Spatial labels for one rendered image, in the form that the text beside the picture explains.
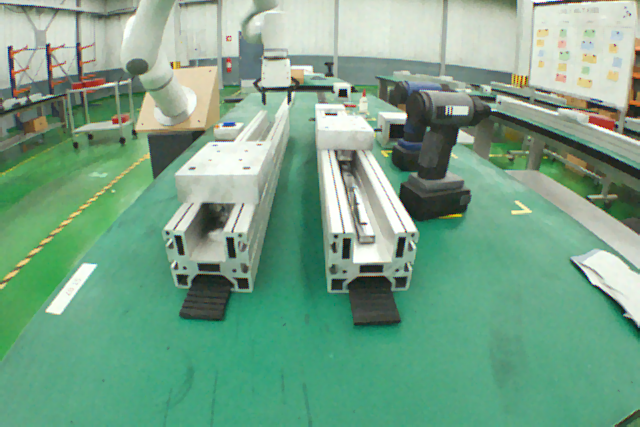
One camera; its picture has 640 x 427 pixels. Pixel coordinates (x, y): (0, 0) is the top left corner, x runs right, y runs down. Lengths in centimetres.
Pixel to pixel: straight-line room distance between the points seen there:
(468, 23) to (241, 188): 1378
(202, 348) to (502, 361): 30
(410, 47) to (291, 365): 1272
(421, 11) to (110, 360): 1311
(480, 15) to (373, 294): 1410
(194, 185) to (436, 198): 39
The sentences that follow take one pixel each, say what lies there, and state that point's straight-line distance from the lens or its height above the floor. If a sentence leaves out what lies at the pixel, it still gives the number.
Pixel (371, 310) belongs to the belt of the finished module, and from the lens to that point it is 37.
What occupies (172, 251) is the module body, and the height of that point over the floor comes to 84.
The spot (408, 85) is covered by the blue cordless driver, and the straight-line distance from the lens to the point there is 79.
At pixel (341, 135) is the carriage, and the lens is 64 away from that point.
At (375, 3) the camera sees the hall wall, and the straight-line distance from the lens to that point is 1265.
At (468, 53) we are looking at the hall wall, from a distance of 1393.
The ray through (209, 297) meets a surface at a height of 79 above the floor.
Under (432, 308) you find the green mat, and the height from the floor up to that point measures 78.
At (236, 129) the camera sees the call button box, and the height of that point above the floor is 84.
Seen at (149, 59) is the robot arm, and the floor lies 106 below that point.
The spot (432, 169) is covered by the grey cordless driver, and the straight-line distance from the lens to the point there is 57.
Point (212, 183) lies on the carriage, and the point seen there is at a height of 89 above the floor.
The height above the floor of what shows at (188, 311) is 79.
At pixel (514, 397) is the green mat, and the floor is 78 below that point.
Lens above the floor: 104
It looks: 22 degrees down
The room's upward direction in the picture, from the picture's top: 1 degrees clockwise
